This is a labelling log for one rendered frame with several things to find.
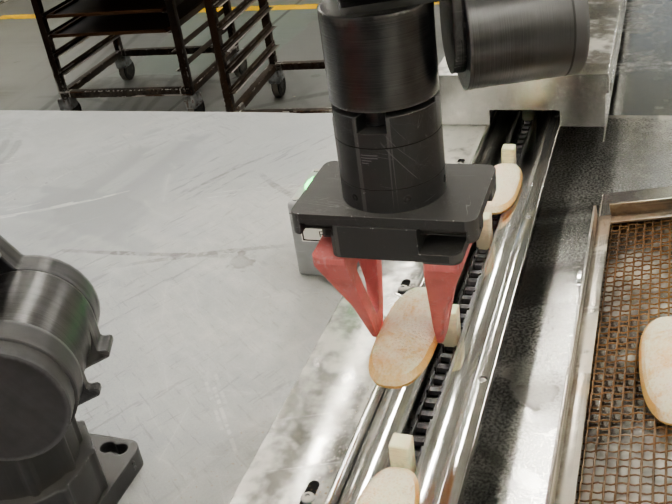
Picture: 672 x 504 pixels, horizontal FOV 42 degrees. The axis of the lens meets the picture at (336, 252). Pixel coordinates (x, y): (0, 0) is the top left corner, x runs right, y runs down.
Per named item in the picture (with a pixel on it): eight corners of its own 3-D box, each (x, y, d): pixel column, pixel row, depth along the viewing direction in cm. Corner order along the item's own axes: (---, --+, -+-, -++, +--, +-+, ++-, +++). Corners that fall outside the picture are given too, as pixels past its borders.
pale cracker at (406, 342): (400, 289, 57) (399, 275, 57) (457, 293, 56) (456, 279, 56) (356, 386, 49) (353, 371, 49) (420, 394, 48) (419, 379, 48)
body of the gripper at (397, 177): (330, 187, 53) (313, 71, 49) (498, 193, 49) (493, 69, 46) (292, 242, 48) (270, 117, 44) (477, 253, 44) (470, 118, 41)
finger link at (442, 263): (379, 298, 56) (362, 168, 52) (489, 307, 54) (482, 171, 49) (347, 364, 51) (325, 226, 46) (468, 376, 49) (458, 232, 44)
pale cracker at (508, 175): (489, 166, 87) (488, 156, 87) (527, 167, 86) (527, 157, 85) (470, 215, 79) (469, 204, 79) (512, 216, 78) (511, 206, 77)
